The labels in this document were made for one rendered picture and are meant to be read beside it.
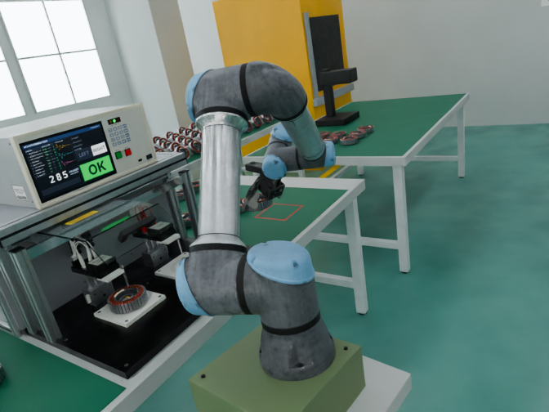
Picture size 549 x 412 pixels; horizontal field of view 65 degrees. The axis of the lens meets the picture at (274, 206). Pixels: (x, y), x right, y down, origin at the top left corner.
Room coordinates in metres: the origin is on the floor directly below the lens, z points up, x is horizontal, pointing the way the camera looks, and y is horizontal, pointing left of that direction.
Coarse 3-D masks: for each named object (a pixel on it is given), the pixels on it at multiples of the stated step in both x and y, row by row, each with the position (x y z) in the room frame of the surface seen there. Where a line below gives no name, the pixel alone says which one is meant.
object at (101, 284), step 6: (102, 282) 1.21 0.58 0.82; (108, 282) 1.21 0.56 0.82; (84, 288) 1.20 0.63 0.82; (96, 288) 1.18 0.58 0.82; (102, 288) 1.20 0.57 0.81; (108, 288) 1.21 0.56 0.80; (84, 294) 1.19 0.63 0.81; (90, 294) 1.17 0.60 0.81; (96, 294) 1.18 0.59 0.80; (102, 294) 1.19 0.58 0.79; (108, 294) 1.20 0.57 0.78; (96, 300) 1.17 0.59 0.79; (102, 300) 1.18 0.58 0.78; (96, 306) 1.17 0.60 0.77
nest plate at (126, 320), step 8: (152, 296) 1.14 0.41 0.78; (160, 296) 1.14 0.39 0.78; (144, 304) 1.11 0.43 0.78; (152, 304) 1.10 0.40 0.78; (96, 312) 1.11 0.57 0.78; (104, 312) 1.10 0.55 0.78; (112, 312) 1.09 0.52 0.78; (136, 312) 1.07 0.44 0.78; (144, 312) 1.07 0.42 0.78; (112, 320) 1.06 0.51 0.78; (120, 320) 1.04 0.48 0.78; (128, 320) 1.03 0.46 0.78
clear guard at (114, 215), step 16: (96, 208) 1.21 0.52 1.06; (112, 208) 1.19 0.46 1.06; (128, 208) 1.16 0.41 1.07; (144, 208) 1.13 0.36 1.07; (160, 208) 1.15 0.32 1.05; (64, 224) 1.12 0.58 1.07; (80, 224) 1.10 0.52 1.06; (96, 224) 1.07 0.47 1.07; (112, 224) 1.05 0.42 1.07; (128, 224) 1.06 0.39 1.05; (160, 224) 1.10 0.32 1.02; (80, 240) 0.98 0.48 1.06; (96, 240) 0.98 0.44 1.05; (112, 240) 1.00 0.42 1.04; (128, 240) 1.02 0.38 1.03; (144, 240) 1.04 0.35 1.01; (112, 256) 0.96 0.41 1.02
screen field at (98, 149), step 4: (100, 144) 1.33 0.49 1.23; (104, 144) 1.33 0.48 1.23; (88, 148) 1.29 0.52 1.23; (92, 148) 1.30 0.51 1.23; (96, 148) 1.31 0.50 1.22; (100, 148) 1.32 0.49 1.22; (104, 148) 1.33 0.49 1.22; (76, 152) 1.26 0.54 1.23; (80, 152) 1.27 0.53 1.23; (84, 152) 1.28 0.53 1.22; (88, 152) 1.29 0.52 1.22; (92, 152) 1.30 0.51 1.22; (96, 152) 1.31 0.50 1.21; (100, 152) 1.32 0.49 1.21; (80, 156) 1.26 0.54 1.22; (84, 156) 1.27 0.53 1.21; (88, 156) 1.28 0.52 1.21; (80, 160) 1.26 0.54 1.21
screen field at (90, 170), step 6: (108, 156) 1.33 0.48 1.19; (90, 162) 1.28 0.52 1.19; (96, 162) 1.30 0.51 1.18; (102, 162) 1.31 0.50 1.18; (108, 162) 1.33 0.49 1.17; (84, 168) 1.26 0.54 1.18; (90, 168) 1.28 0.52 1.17; (96, 168) 1.29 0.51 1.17; (102, 168) 1.31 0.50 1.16; (108, 168) 1.32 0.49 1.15; (84, 174) 1.26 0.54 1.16; (90, 174) 1.27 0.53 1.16; (96, 174) 1.29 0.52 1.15; (102, 174) 1.30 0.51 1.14; (84, 180) 1.25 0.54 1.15
